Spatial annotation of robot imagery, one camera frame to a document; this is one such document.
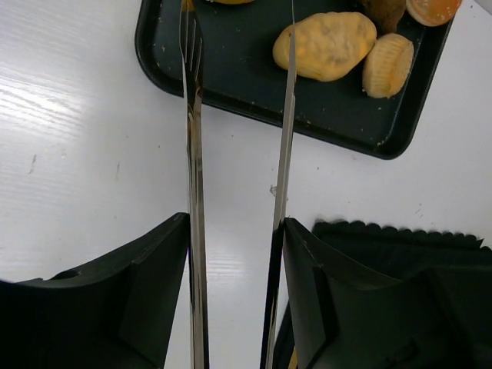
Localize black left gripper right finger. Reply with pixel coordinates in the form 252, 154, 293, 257
282, 217, 492, 369

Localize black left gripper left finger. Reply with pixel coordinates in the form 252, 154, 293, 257
1, 213, 190, 368

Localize stainless steel tongs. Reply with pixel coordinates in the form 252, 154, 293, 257
179, 1, 297, 368

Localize oblong yellow bread roll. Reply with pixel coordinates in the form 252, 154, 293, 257
272, 12, 377, 82

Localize dark brown bread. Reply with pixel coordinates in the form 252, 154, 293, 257
358, 0, 406, 35

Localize black placemat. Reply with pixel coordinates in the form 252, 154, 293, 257
274, 219, 492, 369

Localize small yellow muffin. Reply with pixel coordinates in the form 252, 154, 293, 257
362, 33, 414, 98

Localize black serving tray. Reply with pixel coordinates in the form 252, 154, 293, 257
135, 1, 450, 160

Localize orange topped round bun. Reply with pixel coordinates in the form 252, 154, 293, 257
406, 0, 462, 27

